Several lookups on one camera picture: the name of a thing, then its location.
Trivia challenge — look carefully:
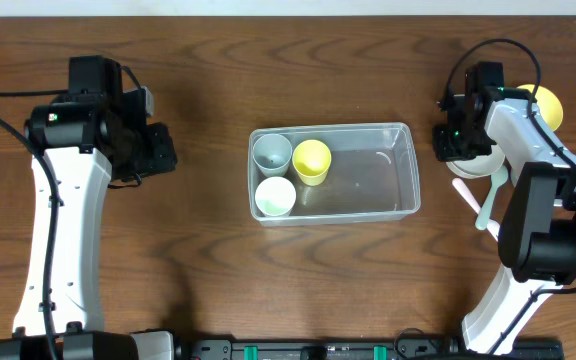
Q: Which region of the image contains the white plastic bowl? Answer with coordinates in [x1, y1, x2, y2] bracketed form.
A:
[446, 145, 505, 179]

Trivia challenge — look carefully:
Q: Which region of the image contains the mint green plastic spoon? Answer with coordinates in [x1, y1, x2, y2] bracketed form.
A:
[475, 165, 509, 230]

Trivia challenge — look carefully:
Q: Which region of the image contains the yellow plastic bowl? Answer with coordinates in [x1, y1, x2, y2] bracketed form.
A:
[536, 86, 564, 131]

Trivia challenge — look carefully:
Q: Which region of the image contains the pink white plastic fork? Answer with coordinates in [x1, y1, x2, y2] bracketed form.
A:
[452, 178, 500, 241]

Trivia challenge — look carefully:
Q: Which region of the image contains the grey plastic cup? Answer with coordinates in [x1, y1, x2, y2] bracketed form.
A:
[252, 134, 293, 177]

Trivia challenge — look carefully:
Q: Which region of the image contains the white plastic cup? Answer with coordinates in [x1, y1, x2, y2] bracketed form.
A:
[254, 177, 297, 217]

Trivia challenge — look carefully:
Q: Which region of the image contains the yellow plastic cup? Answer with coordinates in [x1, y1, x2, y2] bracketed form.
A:
[292, 139, 332, 186]

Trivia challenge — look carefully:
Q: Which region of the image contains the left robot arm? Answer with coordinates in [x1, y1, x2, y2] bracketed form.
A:
[0, 56, 179, 359]

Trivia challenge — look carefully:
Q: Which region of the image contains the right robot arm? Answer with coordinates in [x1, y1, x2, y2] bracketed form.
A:
[432, 62, 576, 355]

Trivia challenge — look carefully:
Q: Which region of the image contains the clear plastic container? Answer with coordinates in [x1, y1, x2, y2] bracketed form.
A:
[247, 122, 421, 227]

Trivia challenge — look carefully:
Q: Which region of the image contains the right black cable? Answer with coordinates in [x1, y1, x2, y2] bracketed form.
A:
[437, 38, 576, 351]

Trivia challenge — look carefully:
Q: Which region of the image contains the black cable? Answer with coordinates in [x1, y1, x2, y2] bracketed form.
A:
[0, 88, 69, 360]
[437, 38, 576, 351]

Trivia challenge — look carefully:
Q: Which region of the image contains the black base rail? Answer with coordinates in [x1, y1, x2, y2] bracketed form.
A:
[175, 337, 564, 360]

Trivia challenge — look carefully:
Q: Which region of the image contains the left black cable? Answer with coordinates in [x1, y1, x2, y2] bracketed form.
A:
[0, 88, 69, 360]

